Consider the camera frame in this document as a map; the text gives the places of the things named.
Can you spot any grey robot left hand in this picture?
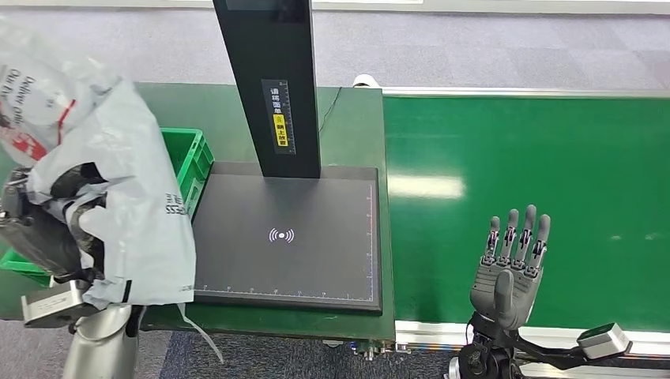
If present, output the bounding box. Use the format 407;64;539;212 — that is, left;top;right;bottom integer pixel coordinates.
0;163;108;284

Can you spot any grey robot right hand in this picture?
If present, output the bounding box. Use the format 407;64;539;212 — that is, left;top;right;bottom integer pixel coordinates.
469;205;551;332

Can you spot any grey plastic mailer package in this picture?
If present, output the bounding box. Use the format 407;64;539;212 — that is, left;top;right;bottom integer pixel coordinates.
0;15;226;365

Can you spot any green conveyor belt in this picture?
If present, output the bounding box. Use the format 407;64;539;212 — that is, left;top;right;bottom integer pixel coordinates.
382;96;670;333

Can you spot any black inbound scanner machine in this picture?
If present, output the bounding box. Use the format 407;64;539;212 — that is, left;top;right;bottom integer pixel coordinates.
190;0;383;315

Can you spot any metal connector panel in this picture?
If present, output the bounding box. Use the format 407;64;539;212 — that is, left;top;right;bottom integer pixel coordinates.
322;339;416;363

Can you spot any green plastic crate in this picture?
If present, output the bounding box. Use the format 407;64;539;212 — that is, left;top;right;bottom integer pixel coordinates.
0;128;216;289

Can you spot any green table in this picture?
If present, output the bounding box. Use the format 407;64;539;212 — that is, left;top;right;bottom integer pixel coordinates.
0;82;397;342

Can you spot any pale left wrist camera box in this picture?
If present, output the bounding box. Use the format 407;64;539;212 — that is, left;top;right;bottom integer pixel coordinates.
21;280;101;329

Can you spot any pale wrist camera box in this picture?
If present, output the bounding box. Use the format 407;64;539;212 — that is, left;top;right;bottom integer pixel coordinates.
21;280;101;329
576;322;634;362

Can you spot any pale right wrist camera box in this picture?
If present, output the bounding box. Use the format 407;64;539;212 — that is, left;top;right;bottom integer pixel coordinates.
576;322;634;362

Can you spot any thin black cable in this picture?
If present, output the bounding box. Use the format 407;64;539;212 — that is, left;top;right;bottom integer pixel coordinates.
318;86;343;135

